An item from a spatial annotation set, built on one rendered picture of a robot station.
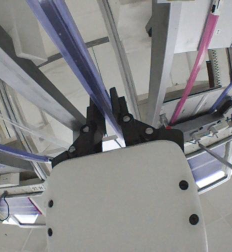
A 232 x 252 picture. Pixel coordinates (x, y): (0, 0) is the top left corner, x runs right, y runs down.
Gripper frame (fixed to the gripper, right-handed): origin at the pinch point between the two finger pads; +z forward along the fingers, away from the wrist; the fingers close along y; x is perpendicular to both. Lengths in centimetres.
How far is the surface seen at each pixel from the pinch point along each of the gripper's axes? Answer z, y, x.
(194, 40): 13.6, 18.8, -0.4
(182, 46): 13.4, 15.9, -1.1
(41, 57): 9.8, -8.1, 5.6
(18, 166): 13, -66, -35
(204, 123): 14, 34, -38
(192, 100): 16.9, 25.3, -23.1
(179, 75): 163, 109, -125
